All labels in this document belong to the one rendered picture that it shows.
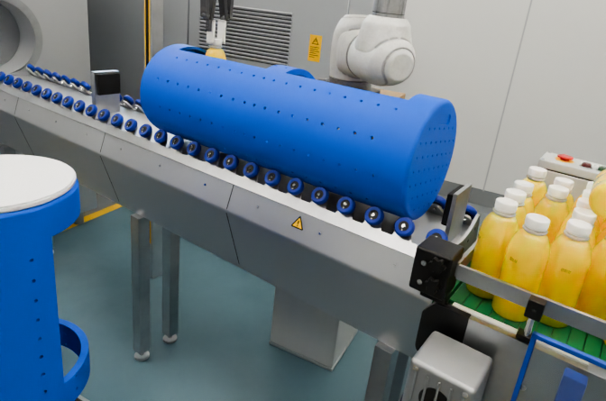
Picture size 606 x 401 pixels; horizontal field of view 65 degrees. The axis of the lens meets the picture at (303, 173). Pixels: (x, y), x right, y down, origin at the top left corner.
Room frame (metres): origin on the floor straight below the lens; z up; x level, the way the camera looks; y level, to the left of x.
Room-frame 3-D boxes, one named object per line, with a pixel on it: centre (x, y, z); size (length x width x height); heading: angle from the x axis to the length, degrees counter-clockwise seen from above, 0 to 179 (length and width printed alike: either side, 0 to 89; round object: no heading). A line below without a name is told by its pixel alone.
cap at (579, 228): (0.77, -0.49, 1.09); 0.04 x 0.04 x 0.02
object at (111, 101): (1.74, 0.75, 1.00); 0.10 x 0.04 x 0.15; 146
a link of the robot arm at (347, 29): (1.74, -0.13, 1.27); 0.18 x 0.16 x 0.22; 23
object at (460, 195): (1.00, -0.35, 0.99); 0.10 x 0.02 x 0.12; 146
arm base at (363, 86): (1.77, -0.12, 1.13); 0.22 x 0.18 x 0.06; 61
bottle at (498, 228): (0.84, -0.38, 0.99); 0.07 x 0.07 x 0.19
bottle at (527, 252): (0.77, -0.41, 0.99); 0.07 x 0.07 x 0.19
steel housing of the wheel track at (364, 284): (1.59, 0.52, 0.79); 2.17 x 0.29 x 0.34; 56
